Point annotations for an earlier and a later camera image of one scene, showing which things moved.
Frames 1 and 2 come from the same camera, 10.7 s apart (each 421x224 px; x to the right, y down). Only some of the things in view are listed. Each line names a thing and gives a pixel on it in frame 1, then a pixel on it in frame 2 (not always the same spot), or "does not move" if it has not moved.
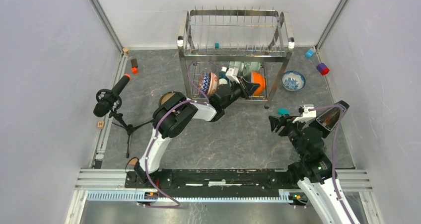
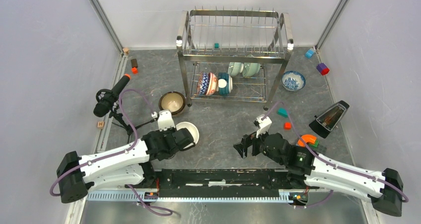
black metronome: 327,120 does not move
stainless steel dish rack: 238,53 does not move
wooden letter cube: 101,124 does not move
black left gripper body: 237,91 → 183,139
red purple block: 323,69 does not move
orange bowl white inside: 256,77 → 192,129
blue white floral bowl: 293,81 does not move
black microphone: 107,100 does not move
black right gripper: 274,121 → 246,141
